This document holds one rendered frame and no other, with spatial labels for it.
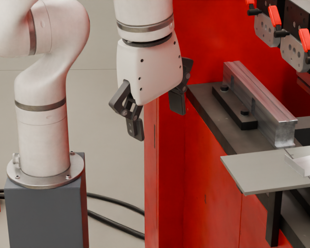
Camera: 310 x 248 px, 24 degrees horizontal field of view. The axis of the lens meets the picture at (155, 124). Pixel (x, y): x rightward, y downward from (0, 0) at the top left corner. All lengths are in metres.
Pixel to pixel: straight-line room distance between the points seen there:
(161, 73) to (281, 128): 1.10
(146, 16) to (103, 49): 4.48
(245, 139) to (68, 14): 0.82
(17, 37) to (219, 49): 1.14
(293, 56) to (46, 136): 0.69
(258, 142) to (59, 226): 0.72
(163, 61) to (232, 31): 1.50
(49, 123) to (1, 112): 2.86
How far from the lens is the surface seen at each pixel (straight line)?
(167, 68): 1.08
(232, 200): 2.20
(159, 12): 1.01
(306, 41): 1.78
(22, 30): 1.57
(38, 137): 1.68
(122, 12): 1.02
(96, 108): 4.50
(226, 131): 2.25
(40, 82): 1.63
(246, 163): 1.81
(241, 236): 2.18
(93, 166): 3.84
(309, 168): 1.81
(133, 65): 1.04
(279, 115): 2.14
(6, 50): 1.59
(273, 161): 1.83
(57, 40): 1.60
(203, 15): 2.51
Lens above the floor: 1.87
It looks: 26 degrees down
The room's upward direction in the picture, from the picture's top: straight up
